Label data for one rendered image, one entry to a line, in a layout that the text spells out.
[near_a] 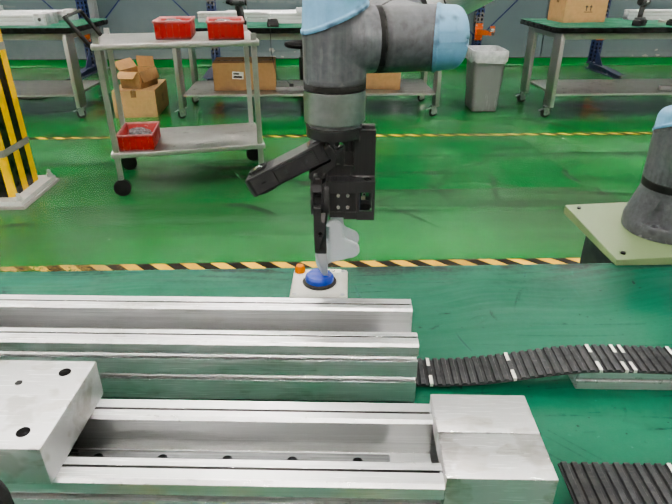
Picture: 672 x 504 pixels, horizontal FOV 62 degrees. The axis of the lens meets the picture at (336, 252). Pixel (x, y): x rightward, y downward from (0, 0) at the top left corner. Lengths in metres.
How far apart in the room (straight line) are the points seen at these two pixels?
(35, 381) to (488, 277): 0.68
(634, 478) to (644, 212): 0.63
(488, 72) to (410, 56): 4.88
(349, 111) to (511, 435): 0.39
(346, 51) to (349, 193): 0.17
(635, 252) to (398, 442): 0.67
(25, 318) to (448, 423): 0.54
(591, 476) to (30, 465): 0.49
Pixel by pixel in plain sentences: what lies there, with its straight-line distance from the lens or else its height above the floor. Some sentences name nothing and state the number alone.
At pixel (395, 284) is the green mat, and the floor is 0.78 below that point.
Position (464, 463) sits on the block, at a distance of 0.51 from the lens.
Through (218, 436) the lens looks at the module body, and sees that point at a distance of 0.57.
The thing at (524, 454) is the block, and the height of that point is 0.87.
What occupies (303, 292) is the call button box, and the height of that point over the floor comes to 0.84.
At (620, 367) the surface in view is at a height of 0.81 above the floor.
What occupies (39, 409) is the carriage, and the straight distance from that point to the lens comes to 0.56.
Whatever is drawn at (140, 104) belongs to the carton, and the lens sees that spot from 5.53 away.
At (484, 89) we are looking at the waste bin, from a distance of 5.58.
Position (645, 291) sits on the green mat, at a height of 0.78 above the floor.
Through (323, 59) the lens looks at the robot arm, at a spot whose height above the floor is 1.15.
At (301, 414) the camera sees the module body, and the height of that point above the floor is 0.86.
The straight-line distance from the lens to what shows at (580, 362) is 0.75.
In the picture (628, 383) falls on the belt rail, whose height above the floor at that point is 0.79.
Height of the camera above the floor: 1.24
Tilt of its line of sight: 27 degrees down
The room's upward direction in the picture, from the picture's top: straight up
